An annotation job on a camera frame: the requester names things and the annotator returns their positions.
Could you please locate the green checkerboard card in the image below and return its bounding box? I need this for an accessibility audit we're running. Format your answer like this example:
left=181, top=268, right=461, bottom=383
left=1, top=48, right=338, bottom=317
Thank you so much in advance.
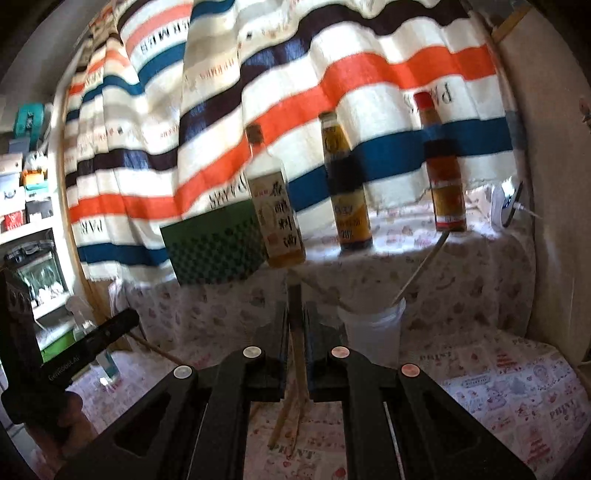
left=159, top=202, right=269, bottom=286

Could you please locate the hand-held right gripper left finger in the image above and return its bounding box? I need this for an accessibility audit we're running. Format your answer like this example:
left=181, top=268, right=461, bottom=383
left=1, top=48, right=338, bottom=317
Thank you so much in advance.
left=55, top=300, right=293, bottom=480

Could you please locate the bundle of wooden chopsticks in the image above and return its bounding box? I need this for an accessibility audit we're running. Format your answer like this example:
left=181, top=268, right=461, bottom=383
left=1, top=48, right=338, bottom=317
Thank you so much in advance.
left=268, top=397, right=306, bottom=449

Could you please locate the bear and heart print cloth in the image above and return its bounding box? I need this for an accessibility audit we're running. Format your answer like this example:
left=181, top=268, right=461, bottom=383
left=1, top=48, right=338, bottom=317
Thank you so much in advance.
left=111, top=185, right=539, bottom=367

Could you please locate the person's left hand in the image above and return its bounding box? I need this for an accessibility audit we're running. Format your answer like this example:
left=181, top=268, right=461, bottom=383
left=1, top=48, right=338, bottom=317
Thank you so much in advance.
left=25, top=405, right=99, bottom=472

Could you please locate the teal box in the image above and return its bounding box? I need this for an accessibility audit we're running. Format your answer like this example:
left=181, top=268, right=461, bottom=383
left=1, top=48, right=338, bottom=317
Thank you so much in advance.
left=14, top=103, right=48, bottom=138

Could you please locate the translucent plastic cup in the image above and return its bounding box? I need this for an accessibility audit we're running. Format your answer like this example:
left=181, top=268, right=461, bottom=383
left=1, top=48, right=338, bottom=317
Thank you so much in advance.
left=337, top=298, right=407, bottom=370

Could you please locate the clear cooking wine bottle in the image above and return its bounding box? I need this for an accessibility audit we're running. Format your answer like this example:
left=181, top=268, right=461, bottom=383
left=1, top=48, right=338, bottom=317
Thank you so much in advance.
left=245, top=124, right=307, bottom=269

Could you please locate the glass tank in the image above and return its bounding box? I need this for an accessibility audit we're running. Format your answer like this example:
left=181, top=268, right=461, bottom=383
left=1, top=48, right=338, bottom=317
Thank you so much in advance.
left=4, top=248, right=71, bottom=308

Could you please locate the beige board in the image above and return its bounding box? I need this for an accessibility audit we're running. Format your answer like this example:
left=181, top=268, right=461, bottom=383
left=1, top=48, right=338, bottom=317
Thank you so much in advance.
left=495, top=0, right=591, bottom=367

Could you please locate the white power adapter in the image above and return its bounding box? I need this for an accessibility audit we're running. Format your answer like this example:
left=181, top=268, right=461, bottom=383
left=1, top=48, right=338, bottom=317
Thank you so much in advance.
left=489, top=179, right=544, bottom=230

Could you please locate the clear spray bottle teal label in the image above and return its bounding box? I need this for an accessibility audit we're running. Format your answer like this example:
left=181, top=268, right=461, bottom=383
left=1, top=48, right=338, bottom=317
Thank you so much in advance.
left=68, top=295, right=122, bottom=385

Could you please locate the patchwork print tablecloth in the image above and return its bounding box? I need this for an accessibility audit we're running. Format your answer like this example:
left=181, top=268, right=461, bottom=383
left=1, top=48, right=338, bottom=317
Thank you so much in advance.
left=65, top=323, right=591, bottom=480

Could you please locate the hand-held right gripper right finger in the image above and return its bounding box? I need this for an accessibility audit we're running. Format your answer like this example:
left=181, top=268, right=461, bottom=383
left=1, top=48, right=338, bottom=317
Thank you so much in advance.
left=304, top=300, right=537, bottom=480

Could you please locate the wooden chopstick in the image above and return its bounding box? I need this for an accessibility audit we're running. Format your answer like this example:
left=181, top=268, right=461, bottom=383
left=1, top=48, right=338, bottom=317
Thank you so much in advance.
left=392, top=231, right=450, bottom=308
left=286, top=282, right=309, bottom=403
left=129, top=331, right=186, bottom=366

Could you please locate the red capped sauce bottle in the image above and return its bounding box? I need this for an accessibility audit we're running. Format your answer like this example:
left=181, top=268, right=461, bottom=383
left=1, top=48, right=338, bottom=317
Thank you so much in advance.
left=413, top=91, right=468, bottom=232

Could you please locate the striped curtain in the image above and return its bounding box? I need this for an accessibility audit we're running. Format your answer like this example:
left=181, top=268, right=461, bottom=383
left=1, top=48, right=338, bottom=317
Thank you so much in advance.
left=62, top=0, right=515, bottom=283

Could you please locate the dark soy sauce bottle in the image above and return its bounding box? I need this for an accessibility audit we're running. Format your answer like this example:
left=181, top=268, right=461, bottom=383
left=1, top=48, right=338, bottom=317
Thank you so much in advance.
left=318, top=112, right=374, bottom=252

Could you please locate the white shelf unit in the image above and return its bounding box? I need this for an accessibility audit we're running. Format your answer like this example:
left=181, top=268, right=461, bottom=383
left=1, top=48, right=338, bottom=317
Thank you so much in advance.
left=0, top=102, right=77, bottom=365

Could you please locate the wooden frame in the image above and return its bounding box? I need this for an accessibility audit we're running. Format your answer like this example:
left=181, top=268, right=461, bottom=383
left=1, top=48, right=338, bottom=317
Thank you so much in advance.
left=56, top=92, right=93, bottom=301

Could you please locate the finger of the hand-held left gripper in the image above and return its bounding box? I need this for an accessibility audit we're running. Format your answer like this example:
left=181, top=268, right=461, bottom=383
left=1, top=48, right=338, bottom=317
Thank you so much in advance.
left=39, top=308, right=140, bottom=371

